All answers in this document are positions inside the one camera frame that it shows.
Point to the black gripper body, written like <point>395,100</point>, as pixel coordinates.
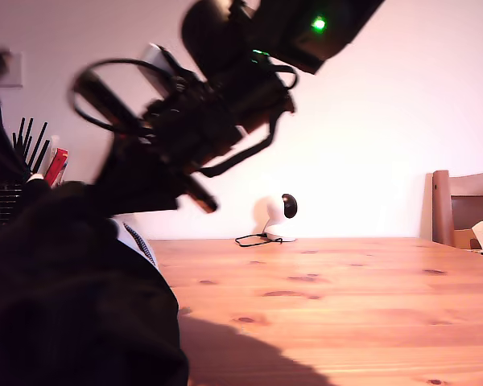
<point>177,132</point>

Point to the black shorts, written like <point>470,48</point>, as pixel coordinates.
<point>72,289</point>

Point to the black chopstick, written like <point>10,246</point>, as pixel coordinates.
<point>42,157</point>
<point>37,146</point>
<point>20,132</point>
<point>26,148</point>
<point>14,140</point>
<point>27,134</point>

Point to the red paper packet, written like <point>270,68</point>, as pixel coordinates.
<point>56,169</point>

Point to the brown wooden chair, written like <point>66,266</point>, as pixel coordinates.
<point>440,209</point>

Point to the small cardboard box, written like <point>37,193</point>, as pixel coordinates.
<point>462,239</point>

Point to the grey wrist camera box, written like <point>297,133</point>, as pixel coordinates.
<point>153,68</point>

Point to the white wall light switch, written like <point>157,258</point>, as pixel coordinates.
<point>14,72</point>

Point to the white dome security camera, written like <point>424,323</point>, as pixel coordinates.
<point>274,213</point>

